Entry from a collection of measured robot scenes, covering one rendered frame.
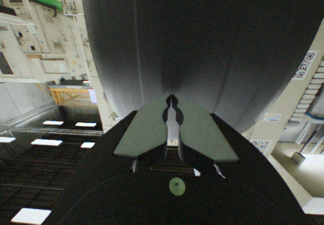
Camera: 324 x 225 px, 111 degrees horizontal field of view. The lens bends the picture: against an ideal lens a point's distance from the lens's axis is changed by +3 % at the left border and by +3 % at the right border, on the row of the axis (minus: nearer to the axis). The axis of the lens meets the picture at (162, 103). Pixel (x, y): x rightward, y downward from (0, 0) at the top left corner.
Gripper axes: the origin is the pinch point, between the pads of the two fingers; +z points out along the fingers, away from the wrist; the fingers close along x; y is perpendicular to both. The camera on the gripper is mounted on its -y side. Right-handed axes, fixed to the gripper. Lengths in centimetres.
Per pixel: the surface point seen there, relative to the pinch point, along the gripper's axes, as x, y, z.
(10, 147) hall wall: -1089, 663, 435
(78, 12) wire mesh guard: -51, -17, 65
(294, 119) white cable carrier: 42, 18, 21
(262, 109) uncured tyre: 12.7, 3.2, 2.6
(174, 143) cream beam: 5, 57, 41
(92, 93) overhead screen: -261, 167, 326
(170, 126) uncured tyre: 0.2, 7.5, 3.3
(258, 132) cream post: 31.5, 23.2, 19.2
